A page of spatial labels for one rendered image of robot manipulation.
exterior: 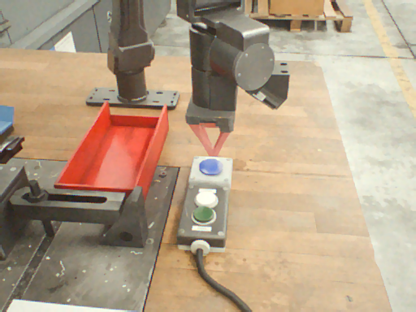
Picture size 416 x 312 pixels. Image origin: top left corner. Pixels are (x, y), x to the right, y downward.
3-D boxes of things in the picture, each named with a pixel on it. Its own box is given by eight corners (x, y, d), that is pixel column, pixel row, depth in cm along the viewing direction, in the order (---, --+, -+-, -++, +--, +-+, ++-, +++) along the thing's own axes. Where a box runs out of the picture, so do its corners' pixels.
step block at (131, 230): (149, 231, 59) (142, 186, 54) (144, 248, 57) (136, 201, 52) (105, 229, 60) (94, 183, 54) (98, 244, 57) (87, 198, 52)
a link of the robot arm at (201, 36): (245, 75, 54) (247, 23, 50) (209, 85, 52) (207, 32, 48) (218, 58, 59) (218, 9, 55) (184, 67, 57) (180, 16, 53)
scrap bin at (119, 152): (169, 129, 81) (166, 102, 78) (139, 218, 61) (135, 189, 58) (110, 126, 82) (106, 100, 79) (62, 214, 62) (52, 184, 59)
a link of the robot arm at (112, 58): (154, 42, 82) (143, 33, 86) (112, 50, 78) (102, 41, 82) (157, 71, 86) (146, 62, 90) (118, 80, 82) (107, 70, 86)
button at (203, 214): (214, 216, 59) (214, 205, 58) (212, 231, 57) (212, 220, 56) (195, 214, 60) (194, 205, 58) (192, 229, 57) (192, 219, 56)
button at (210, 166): (223, 166, 69) (223, 158, 67) (222, 182, 65) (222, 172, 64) (200, 166, 69) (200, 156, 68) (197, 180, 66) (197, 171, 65)
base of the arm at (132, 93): (173, 76, 83) (178, 62, 88) (76, 71, 84) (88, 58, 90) (175, 110, 87) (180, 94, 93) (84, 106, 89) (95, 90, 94)
